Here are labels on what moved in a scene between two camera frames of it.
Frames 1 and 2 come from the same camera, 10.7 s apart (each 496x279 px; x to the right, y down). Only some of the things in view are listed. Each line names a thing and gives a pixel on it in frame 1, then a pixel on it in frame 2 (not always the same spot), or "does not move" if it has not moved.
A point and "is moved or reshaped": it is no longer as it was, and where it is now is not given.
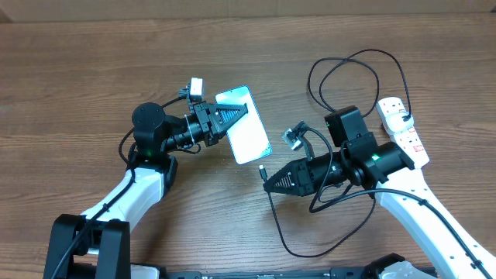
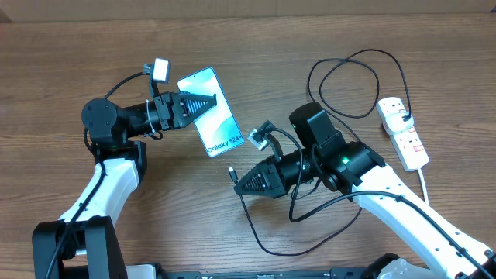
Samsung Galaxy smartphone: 248,137 is moved or reshaped
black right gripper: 304,182 to 275,184
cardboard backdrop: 52,11 does not move
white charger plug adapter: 396,122 does not move
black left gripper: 210,123 to 177,116
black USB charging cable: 321,94 to 233,181
